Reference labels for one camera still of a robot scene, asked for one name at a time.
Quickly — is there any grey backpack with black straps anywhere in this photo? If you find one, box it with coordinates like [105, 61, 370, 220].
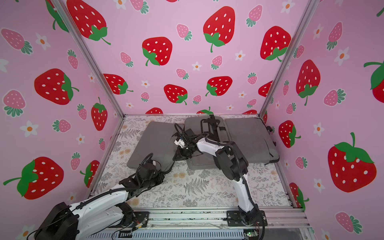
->
[185, 115, 230, 171]

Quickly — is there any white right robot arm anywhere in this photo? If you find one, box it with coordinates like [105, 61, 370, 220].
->
[173, 138, 268, 227]

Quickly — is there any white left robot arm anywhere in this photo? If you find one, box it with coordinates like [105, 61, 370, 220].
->
[34, 172, 165, 240]

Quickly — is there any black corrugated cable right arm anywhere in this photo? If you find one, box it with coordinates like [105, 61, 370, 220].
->
[203, 133, 266, 240]

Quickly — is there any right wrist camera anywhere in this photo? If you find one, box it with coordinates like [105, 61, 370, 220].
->
[174, 129, 195, 148]

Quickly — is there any grey laptop sleeve bag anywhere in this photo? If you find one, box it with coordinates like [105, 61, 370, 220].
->
[225, 118, 280, 164]

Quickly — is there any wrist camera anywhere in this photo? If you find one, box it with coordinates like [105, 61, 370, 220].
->
[138, 163, 158, 181]
[174, 129, 195, 148]

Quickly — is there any aluminium frame post left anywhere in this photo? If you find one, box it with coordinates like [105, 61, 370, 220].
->
[53, 0, 125, 119]

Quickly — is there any aluminium frame post right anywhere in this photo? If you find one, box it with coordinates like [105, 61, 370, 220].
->
[258, 0, 320, 119]

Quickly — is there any aluminium frame post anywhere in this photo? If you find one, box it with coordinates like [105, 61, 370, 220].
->
[53, 0, 125, 119]
[258, 0, 320, 119]

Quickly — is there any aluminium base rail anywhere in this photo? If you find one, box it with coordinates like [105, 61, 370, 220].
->
[74, 208, 316, 240]

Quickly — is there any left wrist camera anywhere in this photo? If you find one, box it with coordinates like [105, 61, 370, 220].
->
[138, 163, 158, 181]

